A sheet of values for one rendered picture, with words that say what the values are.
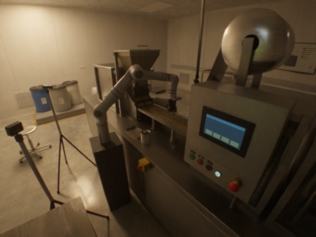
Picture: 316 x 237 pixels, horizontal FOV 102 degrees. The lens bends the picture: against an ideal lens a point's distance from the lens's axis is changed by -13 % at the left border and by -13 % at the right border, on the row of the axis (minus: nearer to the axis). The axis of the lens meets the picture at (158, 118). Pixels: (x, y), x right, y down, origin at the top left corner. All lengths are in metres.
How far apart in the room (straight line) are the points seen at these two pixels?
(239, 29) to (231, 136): 0.49
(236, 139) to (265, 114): 0.13
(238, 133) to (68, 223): 0.95
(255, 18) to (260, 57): 0.17
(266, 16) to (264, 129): 0.47
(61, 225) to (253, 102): 1.06
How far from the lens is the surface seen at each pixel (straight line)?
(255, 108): 0.52
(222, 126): 0.57
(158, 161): 1.07
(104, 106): 1.14
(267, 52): 0.77
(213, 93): 0.57
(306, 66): 4.53
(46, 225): 1.08
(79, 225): 1.00
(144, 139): 1.22
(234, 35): 0.83
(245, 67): 0.77
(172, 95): 1.24
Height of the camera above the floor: 1.52
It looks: 26 degrees down
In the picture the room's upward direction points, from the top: straight up
